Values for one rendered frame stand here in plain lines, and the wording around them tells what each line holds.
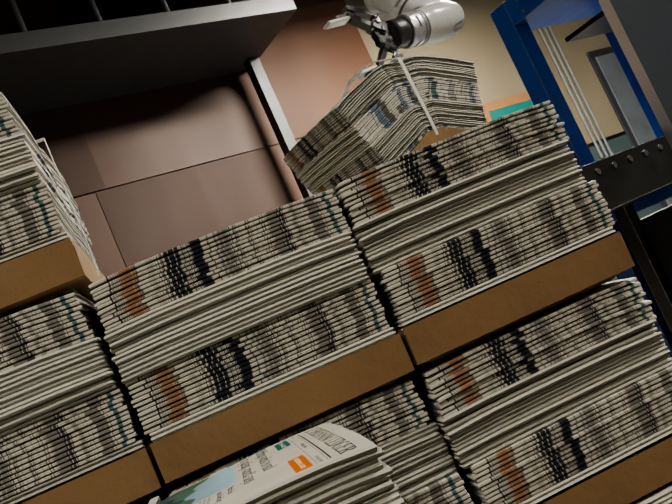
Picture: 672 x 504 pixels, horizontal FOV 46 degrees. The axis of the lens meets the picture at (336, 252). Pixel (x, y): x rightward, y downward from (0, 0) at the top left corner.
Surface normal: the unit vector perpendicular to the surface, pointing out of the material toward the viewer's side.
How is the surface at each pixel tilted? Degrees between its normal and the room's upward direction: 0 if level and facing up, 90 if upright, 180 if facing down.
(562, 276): 91
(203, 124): 90
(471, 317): 91
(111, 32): 90
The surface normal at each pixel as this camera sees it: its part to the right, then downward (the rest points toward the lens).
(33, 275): 0.17, -0.16
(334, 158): -0.56, 0.63
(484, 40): 0.47, -0.29
